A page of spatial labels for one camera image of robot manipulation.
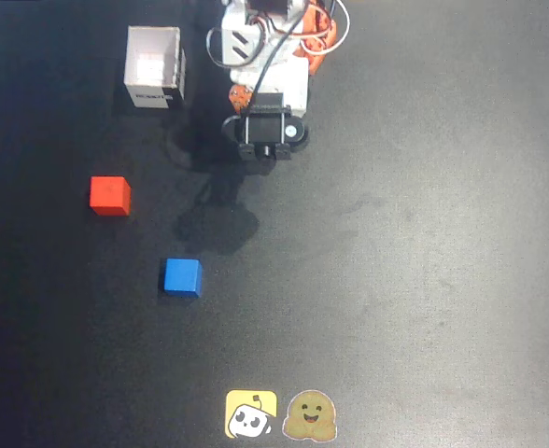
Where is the red cube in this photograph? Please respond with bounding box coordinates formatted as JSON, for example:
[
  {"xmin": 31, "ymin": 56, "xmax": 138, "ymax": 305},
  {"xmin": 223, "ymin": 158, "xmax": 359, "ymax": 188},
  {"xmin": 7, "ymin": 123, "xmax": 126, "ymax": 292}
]
[{"xmin": 89, "ymin": 175, "xmax": 132, "ymax": 217}]

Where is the blue cube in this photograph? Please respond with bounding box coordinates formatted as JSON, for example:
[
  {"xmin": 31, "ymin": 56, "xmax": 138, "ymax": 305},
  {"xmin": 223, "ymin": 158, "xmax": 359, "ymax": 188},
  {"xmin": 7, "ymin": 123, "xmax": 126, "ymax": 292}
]
[{"xmin": 162, "ymin": 258, "xmax": 204, "ymax": 299}]

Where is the white cardboard box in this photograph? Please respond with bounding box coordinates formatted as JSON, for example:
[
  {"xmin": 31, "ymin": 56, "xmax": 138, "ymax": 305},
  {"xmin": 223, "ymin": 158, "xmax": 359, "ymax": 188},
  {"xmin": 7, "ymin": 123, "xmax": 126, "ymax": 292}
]
[{"xmin": 123, "ymin": 25, "xmax": 187, "ymax": 111}]

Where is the black mat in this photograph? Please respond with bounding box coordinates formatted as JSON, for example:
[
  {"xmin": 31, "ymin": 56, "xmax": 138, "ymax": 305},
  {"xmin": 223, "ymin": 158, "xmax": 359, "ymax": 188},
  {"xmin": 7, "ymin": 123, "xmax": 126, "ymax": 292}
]
[{"xmin": 0, "ymin": 0, "xmax": 549, "ymax": 448}]

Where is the yellow robot sticker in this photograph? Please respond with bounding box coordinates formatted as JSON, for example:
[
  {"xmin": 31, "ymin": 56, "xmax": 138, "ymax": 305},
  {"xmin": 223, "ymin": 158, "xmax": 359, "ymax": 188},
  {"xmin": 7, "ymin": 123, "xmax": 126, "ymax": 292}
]
[{"xmin": 224, "ymin": 389, "xmax": 278, "ymax": 440}]

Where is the hugging face sticker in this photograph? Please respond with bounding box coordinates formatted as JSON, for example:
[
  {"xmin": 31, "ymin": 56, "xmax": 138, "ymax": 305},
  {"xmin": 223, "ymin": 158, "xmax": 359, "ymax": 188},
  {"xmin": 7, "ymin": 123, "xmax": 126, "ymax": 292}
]
[{"xmin": 281, "ymin": 389, "xmax": 339, "ymax": 441}]

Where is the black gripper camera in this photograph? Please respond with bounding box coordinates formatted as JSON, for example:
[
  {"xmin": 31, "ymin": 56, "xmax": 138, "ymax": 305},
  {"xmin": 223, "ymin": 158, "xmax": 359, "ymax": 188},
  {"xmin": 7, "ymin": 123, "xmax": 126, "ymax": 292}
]
[{"xmin": 221, "ymin": 92, "xmax": 311, "ymax": 163}]

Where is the white servo cable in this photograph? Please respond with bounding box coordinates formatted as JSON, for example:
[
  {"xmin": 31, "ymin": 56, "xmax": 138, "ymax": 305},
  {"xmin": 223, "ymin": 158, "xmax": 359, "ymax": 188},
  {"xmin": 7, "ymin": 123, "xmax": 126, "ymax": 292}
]
[{"xmin": 297, "ymin": 0, "xmax": 351, "ymax": 57}]

